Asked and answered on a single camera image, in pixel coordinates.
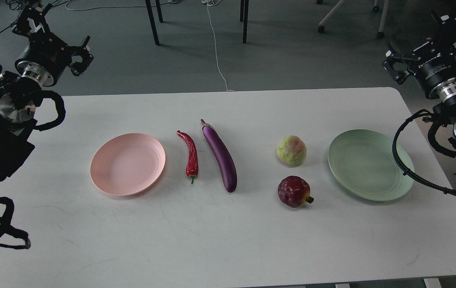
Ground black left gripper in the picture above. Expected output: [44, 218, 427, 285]
[12, 4, 94, 87]

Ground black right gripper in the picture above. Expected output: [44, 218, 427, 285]
[382, 8, 456, 100]

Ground green yellow apple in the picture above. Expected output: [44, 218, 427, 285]
[277, 135, 307, 166]

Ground red chili pepper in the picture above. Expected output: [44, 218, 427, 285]
[176, 130, 199, 184]

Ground red pomegranate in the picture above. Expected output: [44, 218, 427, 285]
[277, 176, 314, 208]

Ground purple eggplant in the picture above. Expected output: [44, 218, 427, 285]
[200, 119, 238, 193]

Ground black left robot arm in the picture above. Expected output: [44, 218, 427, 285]
[0, 0, 94, 250]

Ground white chair base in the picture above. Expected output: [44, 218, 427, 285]
[317, 0, 390, 39]

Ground black table leg left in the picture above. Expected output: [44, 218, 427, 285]
[144, 0, 163, 46]

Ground black table leg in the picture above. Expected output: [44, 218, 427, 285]
[239, 0, 249, 44]
[144, 0, 163, 46]

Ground green plate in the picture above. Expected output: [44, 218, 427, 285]
[328, 129, 414, 202]

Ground pink plate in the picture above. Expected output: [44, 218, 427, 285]
[90, 133, 166, 196]

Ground black table leg right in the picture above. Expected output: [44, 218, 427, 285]
[239, 0, 249, 44]

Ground black floor cables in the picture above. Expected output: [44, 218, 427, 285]
[0, 0, 70, 46]

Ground white floor cable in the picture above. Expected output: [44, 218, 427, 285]
[66, 0, 235, 92]

